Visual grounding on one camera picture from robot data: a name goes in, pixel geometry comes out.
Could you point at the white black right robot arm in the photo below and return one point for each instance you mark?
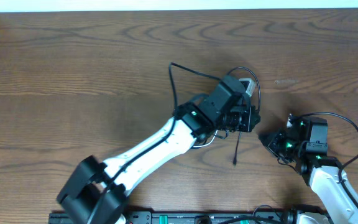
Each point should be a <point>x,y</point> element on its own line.
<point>304,142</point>

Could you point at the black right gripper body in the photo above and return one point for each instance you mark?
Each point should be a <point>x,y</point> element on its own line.
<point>285,148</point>

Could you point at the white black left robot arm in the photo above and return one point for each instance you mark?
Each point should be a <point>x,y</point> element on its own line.
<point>97,192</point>

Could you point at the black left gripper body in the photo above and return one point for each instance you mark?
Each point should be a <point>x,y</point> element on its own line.
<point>240,119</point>

